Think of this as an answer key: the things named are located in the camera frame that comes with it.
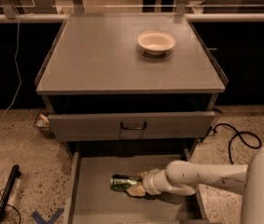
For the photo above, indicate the black bar on floor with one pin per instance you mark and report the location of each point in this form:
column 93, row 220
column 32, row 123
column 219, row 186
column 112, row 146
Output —
column 14, row 174

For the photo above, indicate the wire basket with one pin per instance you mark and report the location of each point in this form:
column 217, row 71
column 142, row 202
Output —
column 41, row 123

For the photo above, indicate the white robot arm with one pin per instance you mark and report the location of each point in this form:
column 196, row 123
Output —
column 180, row 177

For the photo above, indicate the grey open middle drawer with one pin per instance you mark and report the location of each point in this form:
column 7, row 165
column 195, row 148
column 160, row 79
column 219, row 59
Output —
column 90, row 199

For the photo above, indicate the grey top drawer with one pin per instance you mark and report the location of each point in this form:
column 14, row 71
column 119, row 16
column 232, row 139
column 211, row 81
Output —
column 105, row 127

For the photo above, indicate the blue tape cross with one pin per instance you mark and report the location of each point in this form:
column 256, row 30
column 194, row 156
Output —
column 38, row 219

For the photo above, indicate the green soda can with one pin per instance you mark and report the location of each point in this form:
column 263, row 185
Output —
column 123, row 182

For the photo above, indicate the white paper bowl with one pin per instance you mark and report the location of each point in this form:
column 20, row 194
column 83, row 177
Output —
column 155, row 42

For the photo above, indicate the grey drawer cabinet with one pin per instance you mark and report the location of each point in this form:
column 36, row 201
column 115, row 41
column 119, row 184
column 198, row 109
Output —
column 97, row 67

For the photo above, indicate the black drawer handle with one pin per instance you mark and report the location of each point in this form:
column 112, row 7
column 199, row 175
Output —
column 133, row 128

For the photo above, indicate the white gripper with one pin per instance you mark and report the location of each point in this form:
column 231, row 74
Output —
column 149, row 180

